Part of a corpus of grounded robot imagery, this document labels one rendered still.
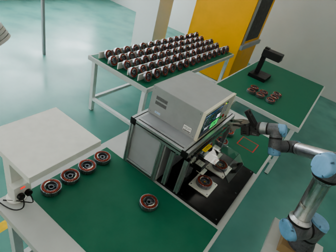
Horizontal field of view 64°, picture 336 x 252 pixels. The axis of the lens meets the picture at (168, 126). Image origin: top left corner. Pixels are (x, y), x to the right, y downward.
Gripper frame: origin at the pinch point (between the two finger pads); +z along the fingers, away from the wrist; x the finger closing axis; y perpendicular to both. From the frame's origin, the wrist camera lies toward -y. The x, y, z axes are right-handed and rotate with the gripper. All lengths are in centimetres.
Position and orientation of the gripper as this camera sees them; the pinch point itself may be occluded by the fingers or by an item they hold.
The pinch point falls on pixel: (229, 121)
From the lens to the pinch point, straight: 183.7
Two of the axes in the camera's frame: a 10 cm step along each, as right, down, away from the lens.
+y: 1.2, 9.3, 3.5
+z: -8.1, -1.1, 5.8
